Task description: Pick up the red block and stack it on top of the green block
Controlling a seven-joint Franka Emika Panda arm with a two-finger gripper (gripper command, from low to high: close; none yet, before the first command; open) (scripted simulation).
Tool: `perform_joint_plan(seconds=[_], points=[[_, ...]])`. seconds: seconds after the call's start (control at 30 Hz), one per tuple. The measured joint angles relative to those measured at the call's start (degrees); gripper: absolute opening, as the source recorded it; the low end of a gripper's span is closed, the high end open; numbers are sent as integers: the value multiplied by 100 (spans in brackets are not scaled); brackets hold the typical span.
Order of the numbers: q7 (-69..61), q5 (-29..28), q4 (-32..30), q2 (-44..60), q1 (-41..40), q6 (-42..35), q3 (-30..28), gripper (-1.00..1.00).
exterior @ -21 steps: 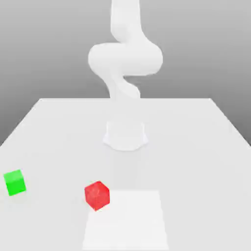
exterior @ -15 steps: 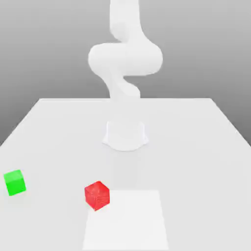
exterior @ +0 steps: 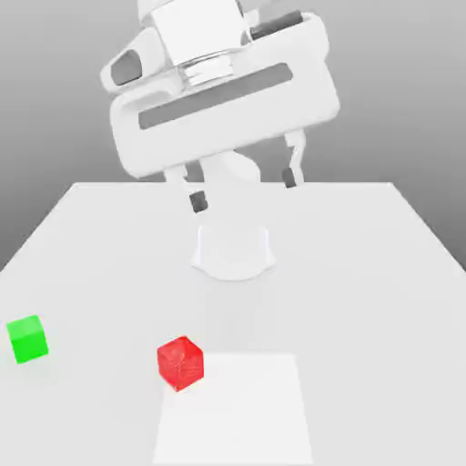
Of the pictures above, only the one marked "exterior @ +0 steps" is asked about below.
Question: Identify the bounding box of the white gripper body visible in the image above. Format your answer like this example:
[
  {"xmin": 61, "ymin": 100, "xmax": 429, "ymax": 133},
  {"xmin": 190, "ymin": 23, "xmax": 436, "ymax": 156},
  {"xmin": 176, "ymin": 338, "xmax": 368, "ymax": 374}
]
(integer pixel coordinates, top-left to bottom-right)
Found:
[{"xmin": 108, "ymin": 13, "xmax": 342, "ymax": 181}]

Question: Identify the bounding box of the small red cube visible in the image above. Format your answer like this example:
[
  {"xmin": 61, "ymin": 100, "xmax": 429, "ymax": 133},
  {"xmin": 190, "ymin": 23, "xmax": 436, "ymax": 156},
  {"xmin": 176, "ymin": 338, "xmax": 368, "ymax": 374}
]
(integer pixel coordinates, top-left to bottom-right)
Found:
[{"xmin": 157, "ymin": 334, "xmax": 206, "ymax": 393}]

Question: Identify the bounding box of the small green cube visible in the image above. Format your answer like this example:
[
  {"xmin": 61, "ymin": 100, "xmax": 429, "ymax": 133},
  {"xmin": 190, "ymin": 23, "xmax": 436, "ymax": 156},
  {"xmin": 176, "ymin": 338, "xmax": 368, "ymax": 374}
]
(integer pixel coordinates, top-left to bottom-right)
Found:
[{"xmin": 5, "ymin": 314, "xmax": 50, "ymax": 366}]

